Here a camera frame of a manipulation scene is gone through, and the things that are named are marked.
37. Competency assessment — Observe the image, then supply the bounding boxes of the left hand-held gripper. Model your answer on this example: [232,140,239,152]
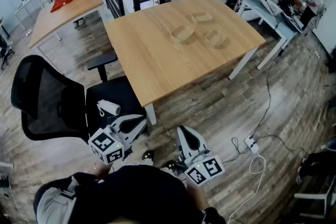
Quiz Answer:
[88,114,148,166]

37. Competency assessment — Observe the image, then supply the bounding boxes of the white cable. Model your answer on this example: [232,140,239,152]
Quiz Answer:
[227,153,267,224]

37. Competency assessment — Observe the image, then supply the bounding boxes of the wooden table with white legs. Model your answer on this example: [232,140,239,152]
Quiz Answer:
[28,0,105,49]

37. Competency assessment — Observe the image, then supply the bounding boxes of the person's left forearm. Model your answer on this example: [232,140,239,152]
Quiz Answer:
[93,162,114,179]

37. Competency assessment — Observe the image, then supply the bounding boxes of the person's right forearm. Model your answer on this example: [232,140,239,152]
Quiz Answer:
[186,183,211,212]

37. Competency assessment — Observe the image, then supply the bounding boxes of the black cable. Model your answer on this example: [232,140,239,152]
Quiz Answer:
[250,60,276,140]

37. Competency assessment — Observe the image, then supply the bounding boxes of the person's grey trousers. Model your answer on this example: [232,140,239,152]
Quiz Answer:
[35,183,78,224]

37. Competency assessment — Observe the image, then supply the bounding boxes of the white chair frame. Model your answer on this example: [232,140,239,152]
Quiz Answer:
[293,186,336,218]

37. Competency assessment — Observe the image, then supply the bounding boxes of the black swivel chair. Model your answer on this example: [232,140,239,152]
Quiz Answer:
[0,34,15,70]

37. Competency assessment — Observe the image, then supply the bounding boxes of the black mesh office chair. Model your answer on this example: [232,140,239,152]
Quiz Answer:
[10,52,148,145]

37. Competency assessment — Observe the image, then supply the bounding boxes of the person's black top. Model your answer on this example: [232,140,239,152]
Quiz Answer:
[33,165,226,224]

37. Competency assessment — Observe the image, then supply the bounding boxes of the pale blue desk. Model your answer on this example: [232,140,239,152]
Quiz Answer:
[237,0,305,70]

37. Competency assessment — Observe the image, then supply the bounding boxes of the white water bottle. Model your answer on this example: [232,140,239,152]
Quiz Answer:
[96,99,121,116]

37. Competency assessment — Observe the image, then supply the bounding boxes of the white power strip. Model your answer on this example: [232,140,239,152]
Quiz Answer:
[244,135,260,154]

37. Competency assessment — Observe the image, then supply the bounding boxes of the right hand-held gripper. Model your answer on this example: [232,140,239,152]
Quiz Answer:
[176,125,226,187]

